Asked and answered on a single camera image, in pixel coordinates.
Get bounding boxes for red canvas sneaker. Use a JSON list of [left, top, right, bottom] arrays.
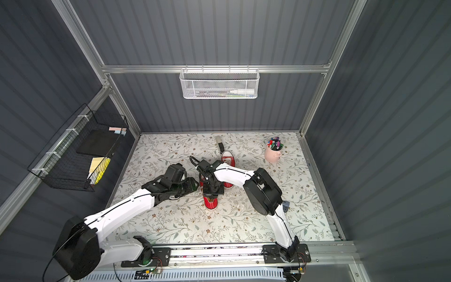
[[199, 176, 218, 210], [221, 151, 236, 189]]

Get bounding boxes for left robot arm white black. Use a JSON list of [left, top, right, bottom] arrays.
[[52, 163, 200, 280]]

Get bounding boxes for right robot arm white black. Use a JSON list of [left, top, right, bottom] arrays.
[[190, 156, 299, 262]]

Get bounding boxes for pink pen cup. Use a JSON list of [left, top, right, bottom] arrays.
[[264, 147, 282, 163]]

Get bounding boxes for pink sticky notes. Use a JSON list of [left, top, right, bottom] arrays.
[[109, 127, 127, 136]]

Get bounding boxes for grey rectangular box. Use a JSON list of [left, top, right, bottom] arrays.
[[282, 200, 290, 213]]

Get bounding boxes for yellow notepad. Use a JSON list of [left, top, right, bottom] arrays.
[[87, 157, 110, 185]]

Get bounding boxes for black notebook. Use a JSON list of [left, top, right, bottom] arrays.
[[76, 130, 123, 157]]

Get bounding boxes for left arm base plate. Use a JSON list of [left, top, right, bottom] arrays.
[[121, 247, 171, 268]]

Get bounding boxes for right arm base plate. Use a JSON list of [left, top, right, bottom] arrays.
[[262, 244, 311, 264]]

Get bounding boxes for white wire mesh basket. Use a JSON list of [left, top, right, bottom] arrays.
[[179, 69, 260, 99]]

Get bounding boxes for black wire wall basket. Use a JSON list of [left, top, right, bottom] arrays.
[[27, 104, 129, 192]]

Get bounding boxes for aluminium mounting rail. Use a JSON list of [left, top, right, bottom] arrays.
[[153, 241, 361, 269]]

